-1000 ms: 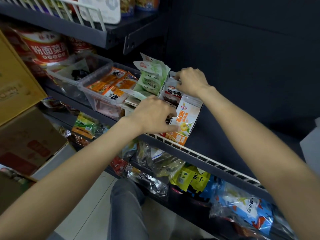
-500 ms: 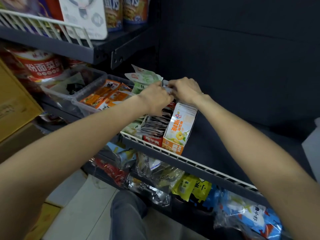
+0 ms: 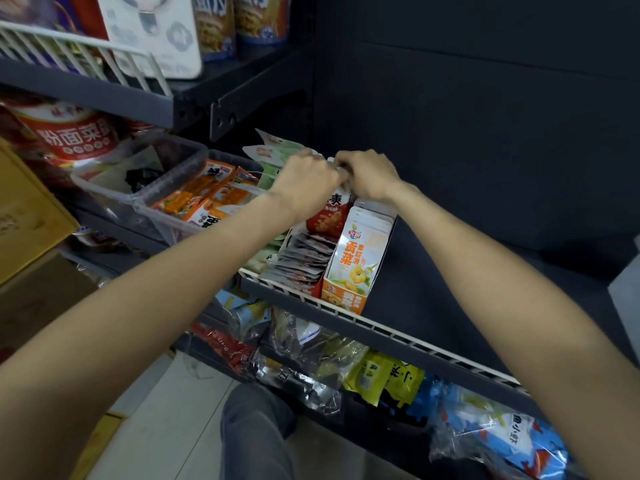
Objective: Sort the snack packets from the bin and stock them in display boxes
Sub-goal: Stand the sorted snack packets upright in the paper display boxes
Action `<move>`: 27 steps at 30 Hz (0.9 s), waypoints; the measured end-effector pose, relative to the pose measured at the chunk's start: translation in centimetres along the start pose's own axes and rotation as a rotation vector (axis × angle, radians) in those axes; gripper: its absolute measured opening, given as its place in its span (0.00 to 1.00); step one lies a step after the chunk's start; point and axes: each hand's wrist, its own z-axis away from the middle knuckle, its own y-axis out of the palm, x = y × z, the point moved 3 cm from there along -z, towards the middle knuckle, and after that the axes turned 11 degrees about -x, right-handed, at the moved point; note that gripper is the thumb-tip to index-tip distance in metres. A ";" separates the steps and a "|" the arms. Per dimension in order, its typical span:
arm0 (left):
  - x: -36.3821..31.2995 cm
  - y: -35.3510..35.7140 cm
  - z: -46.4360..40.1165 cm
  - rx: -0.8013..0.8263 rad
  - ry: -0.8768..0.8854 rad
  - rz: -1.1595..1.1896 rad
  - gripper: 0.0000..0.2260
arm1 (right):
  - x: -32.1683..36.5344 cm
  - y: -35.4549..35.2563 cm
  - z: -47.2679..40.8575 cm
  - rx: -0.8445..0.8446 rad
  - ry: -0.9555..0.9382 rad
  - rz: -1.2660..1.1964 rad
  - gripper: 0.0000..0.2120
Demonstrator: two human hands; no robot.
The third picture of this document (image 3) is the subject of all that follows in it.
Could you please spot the person's right fingers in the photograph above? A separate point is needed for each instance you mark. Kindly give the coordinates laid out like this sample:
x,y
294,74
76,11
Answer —
x,y
346,167

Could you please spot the yellow snack packet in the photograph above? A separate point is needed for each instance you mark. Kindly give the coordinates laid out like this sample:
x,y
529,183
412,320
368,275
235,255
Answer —
x,y
405,379
367,377

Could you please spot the person's left fingers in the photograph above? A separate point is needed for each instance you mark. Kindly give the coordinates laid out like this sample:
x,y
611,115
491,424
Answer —
x,y
322,161

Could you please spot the orange cardboard display box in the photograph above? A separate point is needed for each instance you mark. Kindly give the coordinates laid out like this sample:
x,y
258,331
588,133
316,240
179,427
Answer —
x,y
350,289

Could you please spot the person's leg in grey trousers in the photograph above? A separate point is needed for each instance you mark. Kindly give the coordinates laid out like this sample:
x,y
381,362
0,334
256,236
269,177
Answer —
x,y
257,434

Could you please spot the clear plastic bin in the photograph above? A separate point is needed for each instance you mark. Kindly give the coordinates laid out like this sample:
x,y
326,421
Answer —
x,y
167,227
112,187

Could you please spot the row of green white packets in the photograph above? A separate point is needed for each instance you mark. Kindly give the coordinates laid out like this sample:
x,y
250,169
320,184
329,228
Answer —
x,y
267,154

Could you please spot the dark metal shelf bracket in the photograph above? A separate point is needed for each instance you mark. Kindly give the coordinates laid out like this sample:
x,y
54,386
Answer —
x,y
250,102

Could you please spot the red plastic snack bag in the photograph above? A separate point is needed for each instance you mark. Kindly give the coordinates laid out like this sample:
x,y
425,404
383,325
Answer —
x,y
225,347

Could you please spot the red snack packet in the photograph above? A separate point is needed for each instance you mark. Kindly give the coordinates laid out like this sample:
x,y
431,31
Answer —
x,y
327,217

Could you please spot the dark metal shelf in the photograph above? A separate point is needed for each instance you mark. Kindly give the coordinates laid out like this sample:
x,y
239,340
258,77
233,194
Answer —
x,y
125,102
425,294

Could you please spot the light blue snack packet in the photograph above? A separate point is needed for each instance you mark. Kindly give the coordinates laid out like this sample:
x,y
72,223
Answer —
x,y
245,314

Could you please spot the yellow cardboard box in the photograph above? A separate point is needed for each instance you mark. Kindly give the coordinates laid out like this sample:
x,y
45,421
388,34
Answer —
x,y
27,214

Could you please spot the brown cardboard box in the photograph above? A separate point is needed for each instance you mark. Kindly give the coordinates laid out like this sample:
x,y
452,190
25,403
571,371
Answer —
x,y
37,299

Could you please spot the person's left hand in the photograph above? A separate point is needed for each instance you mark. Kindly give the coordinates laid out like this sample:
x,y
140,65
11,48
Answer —
x,y
302,187

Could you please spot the red instant noodle bowl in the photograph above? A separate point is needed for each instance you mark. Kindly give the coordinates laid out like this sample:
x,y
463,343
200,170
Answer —
x,y
65,134

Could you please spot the stack of white yellow packets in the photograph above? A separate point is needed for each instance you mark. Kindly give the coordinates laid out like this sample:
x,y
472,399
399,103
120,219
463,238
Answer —
x,y
365,239

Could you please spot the person's left forearm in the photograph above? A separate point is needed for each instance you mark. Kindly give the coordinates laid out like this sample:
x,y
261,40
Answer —
x,y
125,324

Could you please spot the white light bulb box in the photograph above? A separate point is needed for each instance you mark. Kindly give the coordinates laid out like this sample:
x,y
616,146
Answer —
x,y
155,34

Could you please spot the person's right forearm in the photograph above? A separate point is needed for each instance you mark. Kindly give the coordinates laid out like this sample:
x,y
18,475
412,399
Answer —
x,y
510,304

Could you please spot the orange sausage packet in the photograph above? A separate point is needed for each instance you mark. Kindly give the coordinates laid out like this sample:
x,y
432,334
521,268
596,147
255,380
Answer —
x,y
225,199
192,187

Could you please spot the blue white bag of snacks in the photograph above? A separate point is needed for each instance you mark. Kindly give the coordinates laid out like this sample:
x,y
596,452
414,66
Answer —
x,y
500,429

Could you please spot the silver black snack packet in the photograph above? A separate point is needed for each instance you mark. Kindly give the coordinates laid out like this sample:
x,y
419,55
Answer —
x,y
295,384

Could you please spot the clear plastic bag of snacks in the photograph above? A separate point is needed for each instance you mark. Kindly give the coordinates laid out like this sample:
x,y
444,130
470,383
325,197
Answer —
x,y
315,344

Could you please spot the row of grey foil packets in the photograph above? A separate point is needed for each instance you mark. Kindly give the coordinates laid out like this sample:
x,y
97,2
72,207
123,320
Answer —
x,y
302,259

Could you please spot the person's right hand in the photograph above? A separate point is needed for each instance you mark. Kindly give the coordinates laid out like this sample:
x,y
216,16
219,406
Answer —
x,y
372,174

